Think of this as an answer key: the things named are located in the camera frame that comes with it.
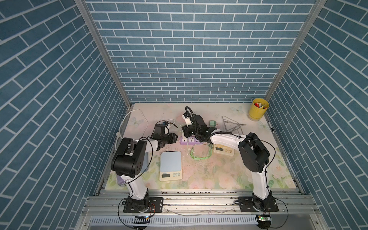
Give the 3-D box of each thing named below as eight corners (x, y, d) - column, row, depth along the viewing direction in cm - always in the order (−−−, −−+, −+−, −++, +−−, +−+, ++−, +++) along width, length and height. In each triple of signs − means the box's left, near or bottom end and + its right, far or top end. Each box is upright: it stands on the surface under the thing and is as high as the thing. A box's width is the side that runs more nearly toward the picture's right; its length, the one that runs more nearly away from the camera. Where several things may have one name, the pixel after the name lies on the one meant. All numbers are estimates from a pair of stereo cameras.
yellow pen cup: (248, 122, 113) (255, 108, 101) (245, 111, 120) (251, 98, 108) (263, 122, 113) (271, 108, 101) (258, 112, 120) (266, 98, 108)
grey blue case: (141, 172, 87) (140, 170, 84) (145, 154, 94) (144, 152, 92) (146, 172, 87) (145, 170, 84) (150, 154, 94) (149, 152, 92)
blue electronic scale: (157, 180, 84) (156, 179, 81) (161, 152, 95) (160, 151, 93) (182, 180, 84) (181, 179, 82) (183, 153, 95) (183, 151, 93)
